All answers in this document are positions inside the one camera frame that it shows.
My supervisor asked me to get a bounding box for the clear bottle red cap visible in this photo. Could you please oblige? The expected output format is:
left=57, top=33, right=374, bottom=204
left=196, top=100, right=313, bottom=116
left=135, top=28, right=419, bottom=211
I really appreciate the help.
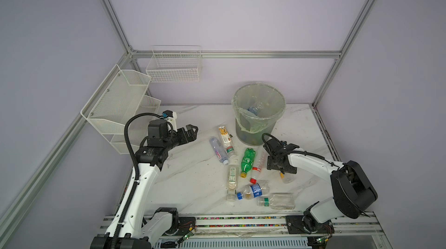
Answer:
left=250, top=151, right=268, bottom=184

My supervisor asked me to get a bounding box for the clear bottle orange label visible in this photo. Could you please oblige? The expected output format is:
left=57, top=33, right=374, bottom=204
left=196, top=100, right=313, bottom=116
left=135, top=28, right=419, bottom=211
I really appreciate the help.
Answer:
left=279, top=172, right=296, bottom=184

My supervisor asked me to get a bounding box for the green soda bottle yellow cap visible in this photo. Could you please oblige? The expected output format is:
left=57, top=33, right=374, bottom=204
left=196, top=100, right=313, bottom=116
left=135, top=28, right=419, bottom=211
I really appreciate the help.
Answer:
left=240, top=148, right=256, bottom=178

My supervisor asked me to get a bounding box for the clear bottle sunflower label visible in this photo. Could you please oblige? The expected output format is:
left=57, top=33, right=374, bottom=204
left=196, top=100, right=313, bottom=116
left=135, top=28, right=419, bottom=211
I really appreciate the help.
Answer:
left=218, top=126, right=236, bottom=158

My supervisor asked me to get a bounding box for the clear crushed bottle white label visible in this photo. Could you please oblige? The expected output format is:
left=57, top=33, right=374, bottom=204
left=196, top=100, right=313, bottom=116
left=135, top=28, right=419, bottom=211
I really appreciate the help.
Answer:
left=209, top=137, right=230, bottom=165

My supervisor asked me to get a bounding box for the small bottle green white label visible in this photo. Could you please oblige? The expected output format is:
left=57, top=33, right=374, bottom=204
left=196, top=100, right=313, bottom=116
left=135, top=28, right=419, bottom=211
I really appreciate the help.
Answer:
left=226, top=165, right=238, bottom=201

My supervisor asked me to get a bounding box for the bottle blue label white cap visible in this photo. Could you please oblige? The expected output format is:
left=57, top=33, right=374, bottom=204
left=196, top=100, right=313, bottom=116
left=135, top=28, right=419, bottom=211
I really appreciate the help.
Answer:
left=247, top=102, right=265, bottom=116

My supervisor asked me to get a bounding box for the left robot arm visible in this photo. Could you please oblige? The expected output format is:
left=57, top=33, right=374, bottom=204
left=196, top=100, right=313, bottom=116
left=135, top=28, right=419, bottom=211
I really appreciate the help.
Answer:
left=90, top=114, right=199, bottom=249

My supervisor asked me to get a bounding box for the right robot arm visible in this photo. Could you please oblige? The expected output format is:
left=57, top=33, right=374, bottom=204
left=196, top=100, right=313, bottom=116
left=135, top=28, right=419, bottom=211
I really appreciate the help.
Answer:
left=263, top=139, right=378, bottom=233

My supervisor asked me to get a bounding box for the grey mesh waste bin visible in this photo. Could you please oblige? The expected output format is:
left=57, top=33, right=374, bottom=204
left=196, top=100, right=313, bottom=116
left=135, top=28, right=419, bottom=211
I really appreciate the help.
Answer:
left=231, top=83, right=286, bottom=146

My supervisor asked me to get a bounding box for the green plastic bin liner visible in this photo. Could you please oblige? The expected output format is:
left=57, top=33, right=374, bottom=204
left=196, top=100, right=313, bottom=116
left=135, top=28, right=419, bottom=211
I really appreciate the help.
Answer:
left=230, top=83, right=286, bottom=134

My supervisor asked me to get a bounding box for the clear bottle green cap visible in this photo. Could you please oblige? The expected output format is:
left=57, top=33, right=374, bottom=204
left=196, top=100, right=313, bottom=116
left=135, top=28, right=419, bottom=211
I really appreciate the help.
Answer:
left=257, top=193, right=296, bottom=210

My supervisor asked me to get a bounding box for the white mesh two-tier shelf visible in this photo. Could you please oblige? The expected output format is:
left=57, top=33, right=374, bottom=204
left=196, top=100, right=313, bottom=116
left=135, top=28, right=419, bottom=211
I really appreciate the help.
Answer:
left=80, top=65, right=161, bottom=154

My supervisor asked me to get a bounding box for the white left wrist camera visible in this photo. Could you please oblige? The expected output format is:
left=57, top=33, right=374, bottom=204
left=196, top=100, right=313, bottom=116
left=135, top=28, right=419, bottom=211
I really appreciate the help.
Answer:
left=162, top=110, right=177, bottom=131

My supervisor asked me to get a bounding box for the white wire wall basket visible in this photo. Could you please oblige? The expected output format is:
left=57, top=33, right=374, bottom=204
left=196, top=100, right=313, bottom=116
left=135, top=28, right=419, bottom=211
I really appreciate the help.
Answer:
left=146, top=45, right=202, bottom=83

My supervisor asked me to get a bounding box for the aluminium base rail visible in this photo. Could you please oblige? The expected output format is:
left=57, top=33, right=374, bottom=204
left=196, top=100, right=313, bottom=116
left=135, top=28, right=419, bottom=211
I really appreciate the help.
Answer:
left=152, top=213, right=392, bottom=249

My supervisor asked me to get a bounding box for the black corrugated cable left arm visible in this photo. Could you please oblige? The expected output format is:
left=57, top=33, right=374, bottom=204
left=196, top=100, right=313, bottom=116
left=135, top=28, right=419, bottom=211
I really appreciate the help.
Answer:
left=109, top=112, right=164, bottom=249

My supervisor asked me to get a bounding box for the aluminium frame profile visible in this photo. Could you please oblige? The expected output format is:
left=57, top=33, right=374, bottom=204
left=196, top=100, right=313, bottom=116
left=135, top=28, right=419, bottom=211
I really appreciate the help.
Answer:
left=1, top=0, right=376, bottom=240

